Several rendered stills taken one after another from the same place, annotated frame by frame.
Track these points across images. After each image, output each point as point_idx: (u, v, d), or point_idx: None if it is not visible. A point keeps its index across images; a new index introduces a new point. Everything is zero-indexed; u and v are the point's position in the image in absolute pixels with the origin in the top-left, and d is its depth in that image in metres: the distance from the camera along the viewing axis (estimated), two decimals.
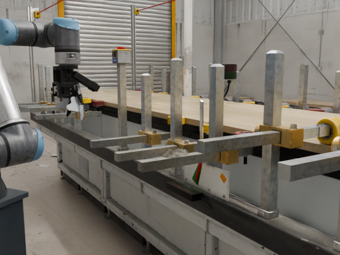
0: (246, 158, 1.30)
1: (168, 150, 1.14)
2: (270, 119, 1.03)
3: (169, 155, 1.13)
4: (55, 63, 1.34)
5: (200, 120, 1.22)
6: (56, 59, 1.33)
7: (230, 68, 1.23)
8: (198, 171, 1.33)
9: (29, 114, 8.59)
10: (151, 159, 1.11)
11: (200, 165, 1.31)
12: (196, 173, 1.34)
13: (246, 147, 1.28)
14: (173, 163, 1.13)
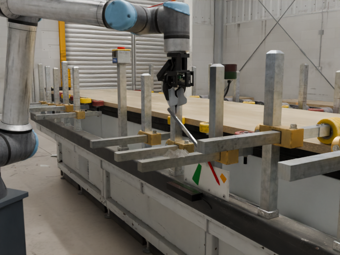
0: (246, 158, 1.30)
1: (168, 151, 1.14)
2: (270, 119, 1.03)
3: (169, 155, 1.13)
4: (184, 50, 1.25)
5: (179, 124, 1.32)
6: (186, 46, 1.26)
7: (230, 68, 1.23)
8: (213, 172, 1.25)
9: (29, 114, 8.59)
10: (151, 159, 1.11)
11: (210, 164, 1.26)
12: (214, 176, 1.25)
13: (246, 147, 1.28)
14: (173, 163, 1.13)
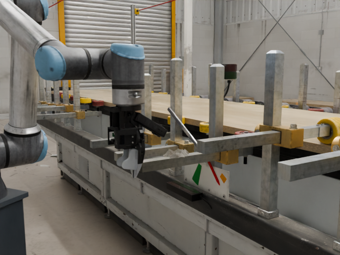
0: (246, 158, 1.30)
1: (168, 151, 1.14)
2: (270, 119, 1.03)
3: (169, 155, 1.13)
4: (114, 103, 1.01)
5: (179, 123, 1.32)
6: (115, 99, 1.01)
7: (230, 68, 1.23)
8: (213, 172, 1.25)
9: None
10: (151, 159, 1.11)
11: (210, 164, 1.26)
12: (214, 176, 1.25)
13: (246, 147, 1.28)
14: (173, 163, 1.13)
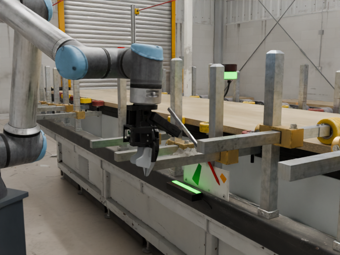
0: (253, 157, 1.32)
1: (178, 149, 1.16)
2: (270, 119, 1.03)
3: (179, 154, 1.15)
4: (131, 101, 1.04)
5: (179, 123, 1.32)
6: (133, 97, 1.03)
7: (230, 68, 1.23)
8: (213, 172, 1.25)
9: None
10: (162, 157, 1.13)
11: (210, 164, 1.26)
12: (214, 176, 1.25)
13: (254, 146, 1.30)
14: (183, 161, 1.15)
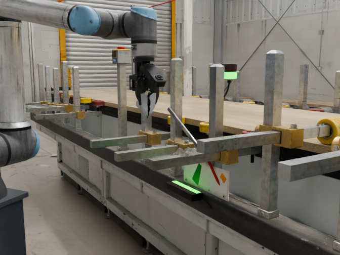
0: (253, 157, 1.32)
1: (178, 149, 1.16)
2: (270, 119, 1.03)
3: (179, 154, 1.15)
4: None
5: (179, 123, 1.32)
6: None
7: (230, 68, 1.23)
8: (213, 172, 1.25)
9: (29, 114, 8.59)
10: (162, 157, 1.13)
11: (210, 164, 1.26)
12: (214, 176, 1.25)
13: (254, 146, 1.30)
14: (183, 161, 1.15)
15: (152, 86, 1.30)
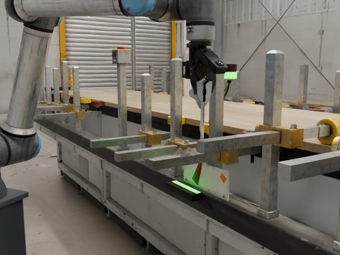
0: (253, 157, 1.32)
1: (178, 149, 1.16)
2: (270, 119, 1.03)
3: (179, 154, 1.15)
4: None
5: (201, 120, 1.21)
6: None
7: (230, 68, 1.23)
8: (198, 171, 1.33)
9: None
10: (162, 157, 1.13)
11: (200, 165, 1.31)
12: (196, 173, 1.34)
13: (254, 146, 1.30)
14: (183, 161, 1.15)
15: (208, 73, 1.17)
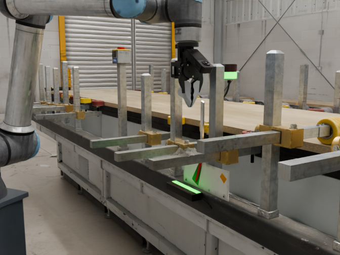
0: (253, 157, 1.32)
1: (178, 149, 1.16)
2: (270, 119, 1.03)
3: (179, 154, 1.15)
4: None
5: (201, 120, 1.21)
6: None
7: (230, 68, 1.23)
8: (198, 171, 1.33)
9: None
10: (162, 157, 1.13)
11: (200, 165, 1.31)
12: (196, 173, 1.34)
13: (254, 146, 1.30)
14: (183, 161, 1.15)
15: (196, 73, 1.23)
